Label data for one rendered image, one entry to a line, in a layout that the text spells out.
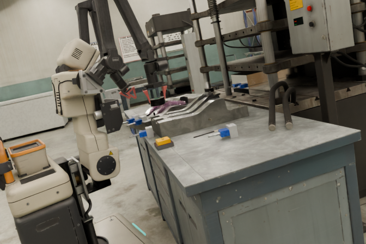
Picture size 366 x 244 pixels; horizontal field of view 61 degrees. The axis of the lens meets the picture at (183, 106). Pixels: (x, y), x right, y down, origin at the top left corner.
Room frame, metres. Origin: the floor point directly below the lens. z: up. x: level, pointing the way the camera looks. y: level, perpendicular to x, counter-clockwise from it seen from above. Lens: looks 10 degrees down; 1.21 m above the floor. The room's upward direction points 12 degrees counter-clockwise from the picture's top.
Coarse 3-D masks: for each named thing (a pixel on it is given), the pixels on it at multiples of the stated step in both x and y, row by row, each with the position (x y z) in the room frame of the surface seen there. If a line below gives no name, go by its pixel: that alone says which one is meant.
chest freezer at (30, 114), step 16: (32, 96) 7.50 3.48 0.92; (48, 96) 7.59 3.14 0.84; (0, 112) 7.35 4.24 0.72; (16, 112) 7.42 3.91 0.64; (32, 112) 7.49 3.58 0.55; (48, 112) 7.57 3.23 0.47; (0, 128) 7.33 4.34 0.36; (16, 128) 7.40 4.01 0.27; (32, 128) 7.47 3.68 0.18; (48, 128) 7.54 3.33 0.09
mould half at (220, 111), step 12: (192, 108) 1.74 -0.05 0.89; (204, 108) 1.61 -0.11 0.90; (216, 108) 1.63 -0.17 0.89; (228, 108) 1.70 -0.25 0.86; (240, 108) 1.66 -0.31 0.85; (168, 120) 1.56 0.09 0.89; (180, 120) 1.58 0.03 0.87; (192, 120) 1.59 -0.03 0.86; (204, 120) 1.61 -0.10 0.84; (216, 120) 1.63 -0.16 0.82; (228, 120) 1.64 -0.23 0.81; (156, 132) 1.69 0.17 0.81; (168, 132) 1.56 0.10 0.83; (180, 132) 1.58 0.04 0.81
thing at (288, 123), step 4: (284, 100) 1.54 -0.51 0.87; (284, 104) 1.50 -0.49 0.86; (288, 104) 1.50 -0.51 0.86; (284, 108) 1.45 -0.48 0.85; (288, 108) 1.44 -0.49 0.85; (284, 112) 1.42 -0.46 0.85; (288, 112) 1.40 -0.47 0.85; (284, 116) 1.38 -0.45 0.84; (288, 116) 1.36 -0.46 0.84; (288, 120) 1.31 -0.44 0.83; (288, 124) 1.29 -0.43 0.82; (288, 128) 1.29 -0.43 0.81
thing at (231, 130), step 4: (228, 124) 1.38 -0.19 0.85; (232, 124) 1.36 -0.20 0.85; (224, 128) 1.37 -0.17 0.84; (228, 128) 1.34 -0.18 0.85; (232, 128) 1.33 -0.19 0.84; (236, 128) 1.34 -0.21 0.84; (220, 132) 1.34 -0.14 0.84; (224, 132) 1.33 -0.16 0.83; (228, 132) 1.34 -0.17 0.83; (232, 132) 1.33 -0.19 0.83; (236, 132) 1.34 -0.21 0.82; (208, 136) 1.34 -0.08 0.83; (212, 136) 1.34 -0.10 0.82; (224, 136) 1.33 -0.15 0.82; (228, 136) 1.37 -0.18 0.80; (232, 136) 1.33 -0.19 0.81; (236, 136) 1.34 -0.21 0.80
